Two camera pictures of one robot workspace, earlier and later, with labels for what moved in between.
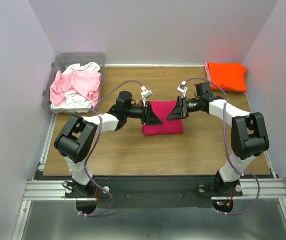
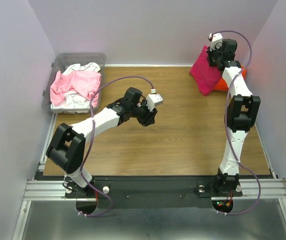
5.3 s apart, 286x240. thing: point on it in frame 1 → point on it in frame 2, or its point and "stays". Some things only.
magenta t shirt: x=162 y=109 → x=207 y=77
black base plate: x=153 y=192 stays
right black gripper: x=180 y=111 → x=210 y=62
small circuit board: x=223 y=205 stays
